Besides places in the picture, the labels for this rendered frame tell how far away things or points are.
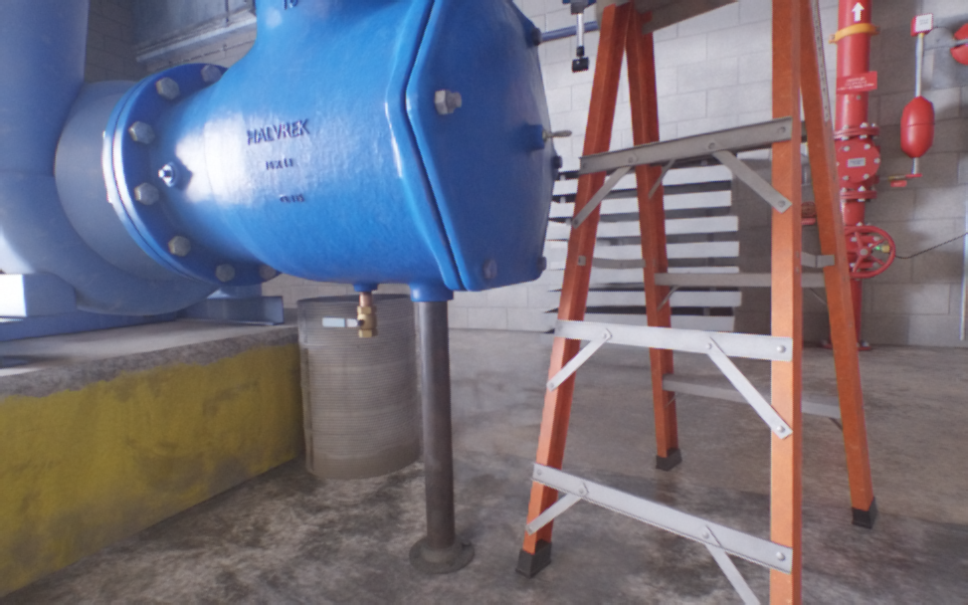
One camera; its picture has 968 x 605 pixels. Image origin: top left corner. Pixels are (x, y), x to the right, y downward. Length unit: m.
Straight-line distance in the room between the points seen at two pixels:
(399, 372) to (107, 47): 6.96
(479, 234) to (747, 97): 3.56
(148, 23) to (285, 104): 7.16
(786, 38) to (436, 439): 0.92
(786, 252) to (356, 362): 1.09
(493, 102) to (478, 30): 0.11
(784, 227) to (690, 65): 3.50
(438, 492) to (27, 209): 1.10
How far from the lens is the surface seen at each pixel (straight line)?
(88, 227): 1.51
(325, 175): 0.85
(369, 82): 0.81
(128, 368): 1.44
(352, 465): 1.56
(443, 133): 0.73
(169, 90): 1.33
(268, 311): 1.92
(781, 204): 0.87
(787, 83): 0.94
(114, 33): 8.15
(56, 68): 1.59
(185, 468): 1.56
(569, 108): 4.39
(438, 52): 0.76
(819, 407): 1.35
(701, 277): 1.27
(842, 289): 1.21
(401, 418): 1.56
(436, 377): 1.01
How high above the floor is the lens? 0.62
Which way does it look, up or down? 5 degrees down
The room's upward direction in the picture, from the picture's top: 2 degrees counter-clockwise
